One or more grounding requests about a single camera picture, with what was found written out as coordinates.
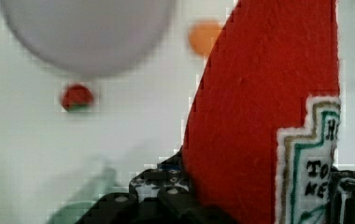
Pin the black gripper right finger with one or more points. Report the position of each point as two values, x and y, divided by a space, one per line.
342 197

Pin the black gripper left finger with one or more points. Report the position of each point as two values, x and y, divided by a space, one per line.
163 195

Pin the red felt ketchup bottle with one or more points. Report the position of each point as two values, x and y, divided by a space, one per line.
260 138

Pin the grey round plate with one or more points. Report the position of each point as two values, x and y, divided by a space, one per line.
88 37

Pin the red strawberry toy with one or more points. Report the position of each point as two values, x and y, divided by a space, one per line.
76 96

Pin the orange toy fruit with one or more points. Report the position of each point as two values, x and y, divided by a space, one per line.
202 37

